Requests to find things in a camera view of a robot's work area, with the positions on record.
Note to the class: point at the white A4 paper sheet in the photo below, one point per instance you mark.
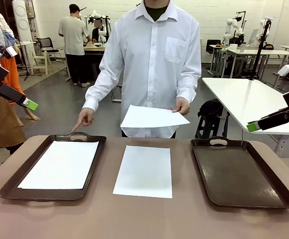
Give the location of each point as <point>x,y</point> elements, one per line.
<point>143,171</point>
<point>149,117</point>
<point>59,164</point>

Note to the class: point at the person's right forearm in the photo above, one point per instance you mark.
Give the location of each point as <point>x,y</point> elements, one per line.
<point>96,94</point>

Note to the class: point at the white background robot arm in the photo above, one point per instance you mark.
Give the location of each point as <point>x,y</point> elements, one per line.
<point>262,23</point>
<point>96,15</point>
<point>230,25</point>

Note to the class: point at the person's left forearm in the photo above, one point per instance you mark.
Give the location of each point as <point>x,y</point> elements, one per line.
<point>189,89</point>

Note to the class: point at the person's right hand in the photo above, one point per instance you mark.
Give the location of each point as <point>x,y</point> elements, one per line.
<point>87,117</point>

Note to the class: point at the person's left hand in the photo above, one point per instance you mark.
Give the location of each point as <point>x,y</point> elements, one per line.
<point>183,107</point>

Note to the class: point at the mannequin in orange shorts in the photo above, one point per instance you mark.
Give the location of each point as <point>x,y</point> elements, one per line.
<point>13,74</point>

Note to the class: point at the black light stand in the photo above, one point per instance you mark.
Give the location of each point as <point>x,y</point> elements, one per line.
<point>26,74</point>

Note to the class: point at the white table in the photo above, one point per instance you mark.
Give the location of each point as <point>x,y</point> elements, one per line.
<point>239,94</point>

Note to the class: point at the white folding chair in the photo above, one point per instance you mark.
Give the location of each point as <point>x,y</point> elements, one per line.
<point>42,59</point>

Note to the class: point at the black backpack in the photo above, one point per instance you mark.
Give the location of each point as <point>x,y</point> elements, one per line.
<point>211,107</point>

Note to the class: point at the black office chair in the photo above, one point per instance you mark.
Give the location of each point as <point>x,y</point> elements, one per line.
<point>46,43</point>
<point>213,44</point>

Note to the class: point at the black stool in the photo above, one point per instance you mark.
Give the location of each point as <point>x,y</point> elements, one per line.
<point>209,127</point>

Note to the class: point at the black tripod stand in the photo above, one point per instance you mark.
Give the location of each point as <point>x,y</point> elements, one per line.
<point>259,53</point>

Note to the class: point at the long white desk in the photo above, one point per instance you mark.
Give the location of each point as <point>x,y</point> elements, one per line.
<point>259,51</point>

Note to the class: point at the tall white standing unit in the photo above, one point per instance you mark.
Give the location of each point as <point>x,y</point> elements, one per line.
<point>22,25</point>

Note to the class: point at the dotted paper cup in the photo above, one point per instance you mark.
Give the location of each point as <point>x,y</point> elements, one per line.
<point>242,48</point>

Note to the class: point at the man in grey t-shirt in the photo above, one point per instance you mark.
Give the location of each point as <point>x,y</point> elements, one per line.
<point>72,32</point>

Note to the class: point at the brown work table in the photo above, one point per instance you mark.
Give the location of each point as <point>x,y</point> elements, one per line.
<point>94,47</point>

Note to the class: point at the seated person in black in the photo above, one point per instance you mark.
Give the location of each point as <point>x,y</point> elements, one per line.
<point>97,33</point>

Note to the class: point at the person in white shirt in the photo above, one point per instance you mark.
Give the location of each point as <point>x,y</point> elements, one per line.
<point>149,62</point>

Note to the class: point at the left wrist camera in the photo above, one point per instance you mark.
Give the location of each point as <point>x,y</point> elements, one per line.
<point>13,51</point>

